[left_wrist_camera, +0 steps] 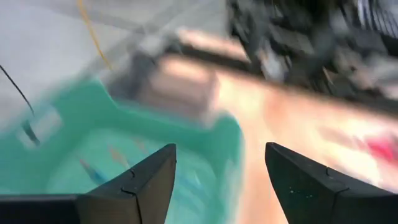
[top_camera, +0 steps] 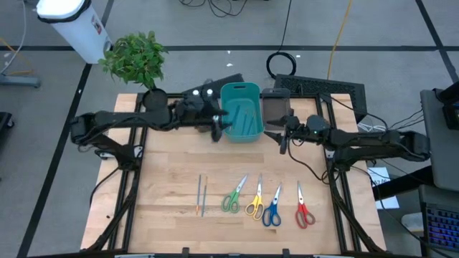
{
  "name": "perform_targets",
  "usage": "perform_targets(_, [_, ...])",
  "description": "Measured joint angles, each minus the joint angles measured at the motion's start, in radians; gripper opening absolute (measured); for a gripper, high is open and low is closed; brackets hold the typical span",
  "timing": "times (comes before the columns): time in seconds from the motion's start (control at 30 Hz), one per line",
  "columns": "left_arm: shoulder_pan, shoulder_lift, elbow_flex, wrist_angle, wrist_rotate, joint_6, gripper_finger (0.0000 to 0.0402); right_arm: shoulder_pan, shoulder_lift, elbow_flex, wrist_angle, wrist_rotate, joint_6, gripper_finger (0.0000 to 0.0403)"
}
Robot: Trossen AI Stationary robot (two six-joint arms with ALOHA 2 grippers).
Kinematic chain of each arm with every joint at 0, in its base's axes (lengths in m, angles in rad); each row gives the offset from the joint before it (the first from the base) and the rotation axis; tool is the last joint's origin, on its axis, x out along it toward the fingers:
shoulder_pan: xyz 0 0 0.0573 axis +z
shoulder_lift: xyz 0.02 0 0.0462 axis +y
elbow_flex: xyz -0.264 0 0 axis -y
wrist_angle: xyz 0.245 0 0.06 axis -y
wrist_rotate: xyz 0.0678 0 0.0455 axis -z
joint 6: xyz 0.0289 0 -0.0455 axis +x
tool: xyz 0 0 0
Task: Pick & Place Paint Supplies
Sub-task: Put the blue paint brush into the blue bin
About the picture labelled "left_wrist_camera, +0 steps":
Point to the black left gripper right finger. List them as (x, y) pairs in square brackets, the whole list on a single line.
[(311, 199)]

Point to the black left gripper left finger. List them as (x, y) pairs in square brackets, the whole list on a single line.
[(140, 193)]

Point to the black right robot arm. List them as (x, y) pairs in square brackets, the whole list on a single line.
[(280, 31)]

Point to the teal plastic bin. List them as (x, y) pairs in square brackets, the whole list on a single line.
[(155, 124)]

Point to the translucent grey plastic bin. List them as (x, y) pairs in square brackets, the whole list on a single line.
[(174, 90)]

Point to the black aluminium rig frame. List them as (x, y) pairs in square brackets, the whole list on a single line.
[(224, 60)]

